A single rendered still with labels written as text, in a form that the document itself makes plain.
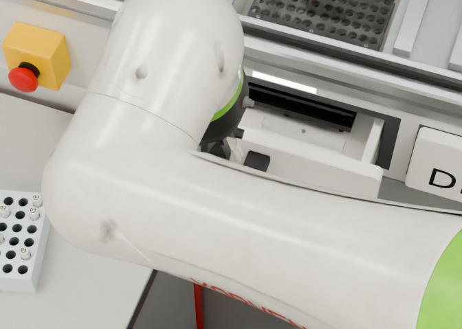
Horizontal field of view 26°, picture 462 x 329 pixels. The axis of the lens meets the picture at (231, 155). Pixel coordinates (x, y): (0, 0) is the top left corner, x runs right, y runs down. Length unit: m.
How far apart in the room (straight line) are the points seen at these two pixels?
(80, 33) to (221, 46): 0.53
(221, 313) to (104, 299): 0.62
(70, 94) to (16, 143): 0.10
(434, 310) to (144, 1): 0.35
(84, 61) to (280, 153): 0.32
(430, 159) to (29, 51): 0.52
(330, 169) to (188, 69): 0.43
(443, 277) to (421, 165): 0.67
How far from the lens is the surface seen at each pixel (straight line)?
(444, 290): 0.58
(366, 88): 1.18
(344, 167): 1.16
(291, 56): 1.17
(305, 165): 1.18
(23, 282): 1.26
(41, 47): 1.30
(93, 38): 1.30
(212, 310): 1.86
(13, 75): 1.31
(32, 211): 1.28
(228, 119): 0.91
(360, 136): 1.30
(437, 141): 1.20
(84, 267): 1.29
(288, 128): 1.28
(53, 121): 1.42
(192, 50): 0.77
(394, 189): 1.33
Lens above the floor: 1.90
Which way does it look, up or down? 57 degrees down
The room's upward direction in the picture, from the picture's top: straight up
